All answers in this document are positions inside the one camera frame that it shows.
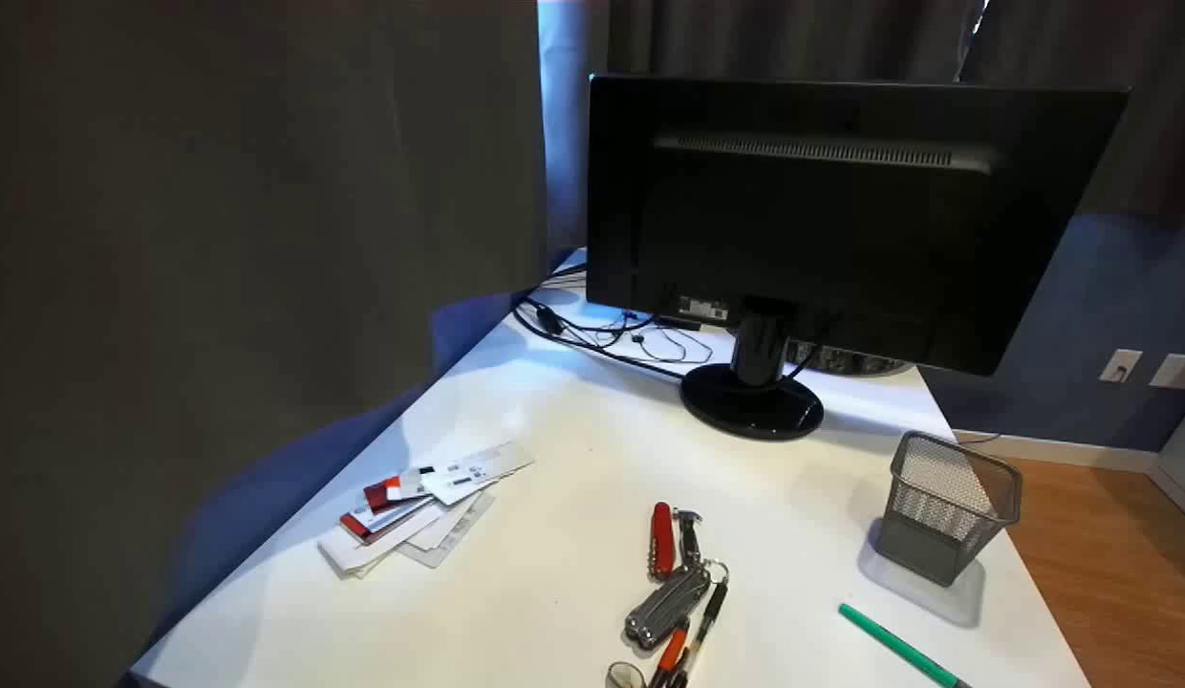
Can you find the black computer monitor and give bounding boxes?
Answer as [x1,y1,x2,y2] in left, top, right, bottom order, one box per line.
[582,69,1133,444]

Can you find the black flat device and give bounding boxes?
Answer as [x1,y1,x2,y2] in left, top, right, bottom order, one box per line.
[813,342,912,383]

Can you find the orange handled small tool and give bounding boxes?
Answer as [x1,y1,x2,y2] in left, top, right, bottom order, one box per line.
[651,620,693,688]

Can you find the small red white card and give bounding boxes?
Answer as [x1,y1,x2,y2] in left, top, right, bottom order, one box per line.
[360,469,430,518]

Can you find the translucent plastic sleeve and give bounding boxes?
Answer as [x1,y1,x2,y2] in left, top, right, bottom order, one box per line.
[397,491,498,573]

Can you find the white card red stripe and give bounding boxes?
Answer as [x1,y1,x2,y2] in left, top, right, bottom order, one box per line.
[336,492,436,551]

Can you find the white card black print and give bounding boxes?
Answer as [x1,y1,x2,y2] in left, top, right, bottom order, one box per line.
[416,459,489,509]

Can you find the grey mesh bin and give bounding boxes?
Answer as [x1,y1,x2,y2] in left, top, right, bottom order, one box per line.
[866,429,1023,593]

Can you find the white wall outlet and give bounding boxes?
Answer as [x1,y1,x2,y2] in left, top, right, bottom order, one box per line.
[1096,346,1148,388]

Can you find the grey drape curtain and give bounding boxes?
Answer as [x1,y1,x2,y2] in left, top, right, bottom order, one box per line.
[0,0,552,688]

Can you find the white blank wall plate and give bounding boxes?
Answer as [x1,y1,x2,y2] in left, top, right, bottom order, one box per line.
[1148,348,1185,396]

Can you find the plain white paper slip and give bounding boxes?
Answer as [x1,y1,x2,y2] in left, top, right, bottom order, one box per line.
[456,438,535,491]

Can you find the red pocket knife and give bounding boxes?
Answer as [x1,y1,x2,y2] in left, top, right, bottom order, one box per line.
[645,499,684,587]

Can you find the green marker pen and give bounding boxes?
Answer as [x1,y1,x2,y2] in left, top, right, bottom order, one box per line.
[833,599,971,688]

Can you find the black slim pen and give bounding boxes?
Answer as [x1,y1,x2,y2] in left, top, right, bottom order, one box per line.
[678,570,738,688]

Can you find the black desk cable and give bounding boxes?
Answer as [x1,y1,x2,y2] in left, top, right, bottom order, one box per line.
[507,262,722,388]

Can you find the white red packets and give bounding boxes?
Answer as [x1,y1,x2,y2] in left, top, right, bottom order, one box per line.
[312,503,451,583]

